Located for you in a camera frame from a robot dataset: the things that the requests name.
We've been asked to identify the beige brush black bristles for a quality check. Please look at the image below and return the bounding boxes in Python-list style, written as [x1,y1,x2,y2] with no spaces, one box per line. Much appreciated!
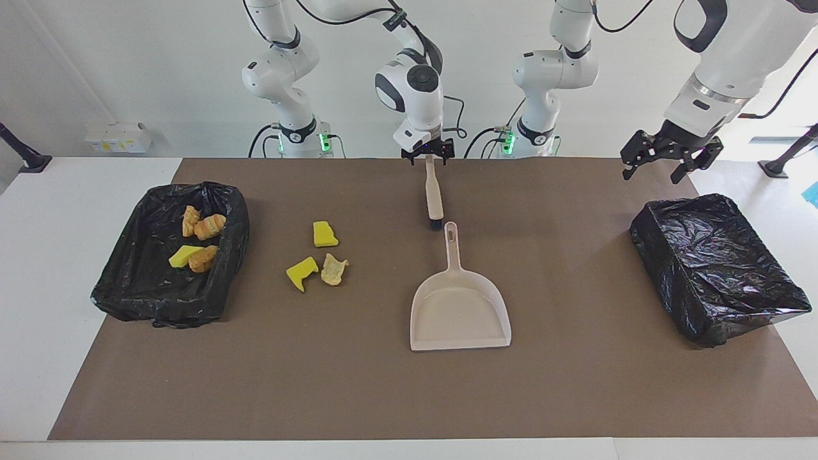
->
[425,157,445,231]

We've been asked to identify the beige sponge piece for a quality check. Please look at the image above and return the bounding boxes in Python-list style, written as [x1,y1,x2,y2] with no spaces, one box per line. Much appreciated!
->
[320,253,350,287]

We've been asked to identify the yellow notched sponge piece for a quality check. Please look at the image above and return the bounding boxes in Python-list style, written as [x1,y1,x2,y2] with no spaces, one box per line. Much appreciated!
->
[286,256,320,293]

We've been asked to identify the beige plastic dustpan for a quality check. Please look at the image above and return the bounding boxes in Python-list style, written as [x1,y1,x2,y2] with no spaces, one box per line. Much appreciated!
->
[410,222,513,352]

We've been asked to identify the striped round bread toy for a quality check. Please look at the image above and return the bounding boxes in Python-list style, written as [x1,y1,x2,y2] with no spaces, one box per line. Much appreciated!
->
[194,214,227,241]

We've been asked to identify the brown bread loaf toy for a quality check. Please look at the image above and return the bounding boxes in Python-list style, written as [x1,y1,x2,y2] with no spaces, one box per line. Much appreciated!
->
[189,245,219,273]

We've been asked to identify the yellow sponge wedge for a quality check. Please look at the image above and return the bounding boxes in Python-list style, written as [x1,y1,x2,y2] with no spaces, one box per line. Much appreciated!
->
[169,245,204,268]

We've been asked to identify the black bag lined bin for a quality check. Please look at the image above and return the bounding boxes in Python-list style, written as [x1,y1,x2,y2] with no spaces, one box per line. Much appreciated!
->
[629,194,812,349]
[91,181,251,329]

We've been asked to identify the black stand leg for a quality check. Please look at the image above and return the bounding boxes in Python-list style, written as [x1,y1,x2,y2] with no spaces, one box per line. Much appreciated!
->
[759,123,818,178]
[0,123,53,173]

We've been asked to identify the brown table mat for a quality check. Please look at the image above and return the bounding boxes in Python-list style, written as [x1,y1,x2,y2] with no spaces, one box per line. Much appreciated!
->
[48,158,818,441]

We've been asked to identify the black base cable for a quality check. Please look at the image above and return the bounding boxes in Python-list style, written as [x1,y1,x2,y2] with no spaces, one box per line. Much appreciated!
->
[465,96,528,158]
[248,123,283,158]

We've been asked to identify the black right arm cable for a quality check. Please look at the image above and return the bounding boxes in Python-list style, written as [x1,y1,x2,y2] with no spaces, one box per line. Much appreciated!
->
[243,0,467,138]

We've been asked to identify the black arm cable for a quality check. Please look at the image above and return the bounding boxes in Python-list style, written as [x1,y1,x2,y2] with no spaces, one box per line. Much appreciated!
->
[243,0,467,138]
[591,0,818,119]

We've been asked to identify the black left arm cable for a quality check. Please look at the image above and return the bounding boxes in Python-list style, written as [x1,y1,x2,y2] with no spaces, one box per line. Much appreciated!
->
[591,0,818,119]

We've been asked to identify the white wall socket boxes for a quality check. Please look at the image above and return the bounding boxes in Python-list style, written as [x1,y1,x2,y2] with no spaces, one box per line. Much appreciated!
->
[85,123,153,154]

